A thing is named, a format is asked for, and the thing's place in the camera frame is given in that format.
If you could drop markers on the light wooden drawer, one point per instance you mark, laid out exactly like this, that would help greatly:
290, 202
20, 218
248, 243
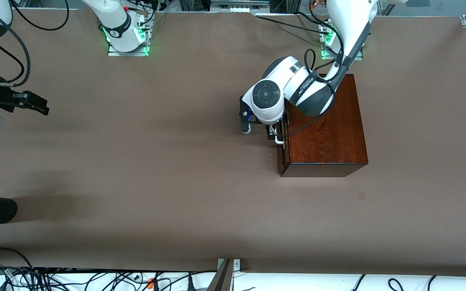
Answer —
278, 142

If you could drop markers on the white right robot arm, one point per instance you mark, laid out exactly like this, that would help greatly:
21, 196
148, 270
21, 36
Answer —
115, 20

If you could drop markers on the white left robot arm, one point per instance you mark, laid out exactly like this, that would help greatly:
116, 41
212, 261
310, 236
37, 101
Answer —
281, 72

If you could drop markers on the dark brown wooden cabinet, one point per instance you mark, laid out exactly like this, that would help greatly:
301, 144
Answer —
330, 137

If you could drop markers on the white power strip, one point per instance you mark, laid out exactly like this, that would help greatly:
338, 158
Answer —
239, 8

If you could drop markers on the aluminium arm base plate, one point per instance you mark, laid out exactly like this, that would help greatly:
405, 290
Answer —
360, 56
128, 53

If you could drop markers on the aluminium frame bracket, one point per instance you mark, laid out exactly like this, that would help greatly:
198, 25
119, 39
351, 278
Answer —
237, 264

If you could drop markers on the dark metal post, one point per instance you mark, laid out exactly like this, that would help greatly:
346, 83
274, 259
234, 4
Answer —
223, 279

